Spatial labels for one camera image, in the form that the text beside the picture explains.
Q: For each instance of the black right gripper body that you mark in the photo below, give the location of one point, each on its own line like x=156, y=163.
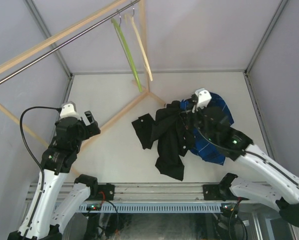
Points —
x=197, y=122

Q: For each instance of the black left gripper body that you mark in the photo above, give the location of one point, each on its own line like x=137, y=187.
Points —
x=83, y=136

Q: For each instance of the blue plaid shirt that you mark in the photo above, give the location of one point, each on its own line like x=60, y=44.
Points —
x=202, y=148

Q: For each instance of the black shirt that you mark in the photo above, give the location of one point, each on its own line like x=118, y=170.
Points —
x=173, y=134

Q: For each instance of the wooden clothes rack frame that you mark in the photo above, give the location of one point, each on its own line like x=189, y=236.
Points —
x=147, y=91

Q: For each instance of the beige wooden hanger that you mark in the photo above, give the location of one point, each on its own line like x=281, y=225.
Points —
x=130, y=19

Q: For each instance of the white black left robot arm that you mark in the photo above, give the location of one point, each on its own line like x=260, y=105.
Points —
x=45, y=221

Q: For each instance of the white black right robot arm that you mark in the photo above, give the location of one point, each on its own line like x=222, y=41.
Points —
x=281, y=193

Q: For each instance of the green plastic hanger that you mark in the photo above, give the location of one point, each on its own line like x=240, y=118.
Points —
x=127, y=53

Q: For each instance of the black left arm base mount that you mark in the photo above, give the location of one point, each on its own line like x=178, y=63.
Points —
x=105, y=192

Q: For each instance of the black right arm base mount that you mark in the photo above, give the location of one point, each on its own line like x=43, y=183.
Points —
x=211, y=192

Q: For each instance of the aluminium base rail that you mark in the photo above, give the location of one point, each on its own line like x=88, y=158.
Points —
x=158, y=192

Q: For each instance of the metal clothes rail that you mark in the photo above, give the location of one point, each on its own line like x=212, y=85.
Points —
x=60, y=35

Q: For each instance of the grey slotted cable duct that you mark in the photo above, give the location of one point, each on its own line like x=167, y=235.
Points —
x=162, y=208

